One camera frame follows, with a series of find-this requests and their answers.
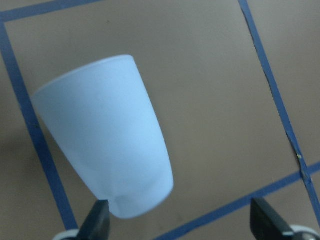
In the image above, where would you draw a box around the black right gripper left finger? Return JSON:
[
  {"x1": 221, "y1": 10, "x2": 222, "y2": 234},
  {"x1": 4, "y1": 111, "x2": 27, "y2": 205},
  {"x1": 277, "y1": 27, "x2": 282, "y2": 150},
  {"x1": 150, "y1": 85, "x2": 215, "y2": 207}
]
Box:
[{"x1": 77, "y1": 200, "x2": 111, "y2": 240}]

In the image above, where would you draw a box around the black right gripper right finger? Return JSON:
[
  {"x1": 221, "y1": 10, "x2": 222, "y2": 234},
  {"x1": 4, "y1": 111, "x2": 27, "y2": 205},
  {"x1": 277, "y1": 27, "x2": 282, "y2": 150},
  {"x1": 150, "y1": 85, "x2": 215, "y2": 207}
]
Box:
[{"x1": 250, "y1": 198, "x2": 295, "y2": 240}]

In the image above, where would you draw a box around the light blue plastic cup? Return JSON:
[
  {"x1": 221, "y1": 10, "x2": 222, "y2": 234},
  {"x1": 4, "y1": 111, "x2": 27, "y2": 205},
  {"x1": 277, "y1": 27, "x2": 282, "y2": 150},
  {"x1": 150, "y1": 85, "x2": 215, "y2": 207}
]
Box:
[{"x1": 31, "y1": 55, "x2": 174, "y2": 219}]

